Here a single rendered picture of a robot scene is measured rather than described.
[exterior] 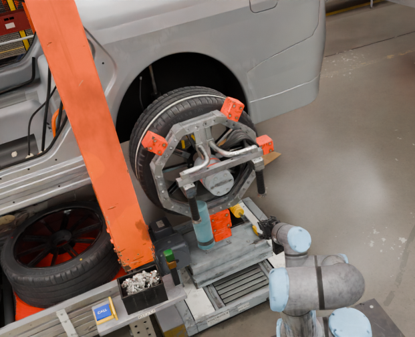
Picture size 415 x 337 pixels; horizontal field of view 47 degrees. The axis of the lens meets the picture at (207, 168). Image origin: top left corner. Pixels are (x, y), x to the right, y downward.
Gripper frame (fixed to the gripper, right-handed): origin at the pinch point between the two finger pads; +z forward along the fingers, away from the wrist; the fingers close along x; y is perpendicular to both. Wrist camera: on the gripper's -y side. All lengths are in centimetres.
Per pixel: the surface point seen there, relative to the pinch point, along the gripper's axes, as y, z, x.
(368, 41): 52, 271, -316
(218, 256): -24, 59, 6
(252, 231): -25, 74, -24
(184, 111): 61, 21, 7
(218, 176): 28.3, 11.1, 6.2
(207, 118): 55, 15, 0
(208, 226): 4.9, 25.2, 15.2
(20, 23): 209, 394, 34
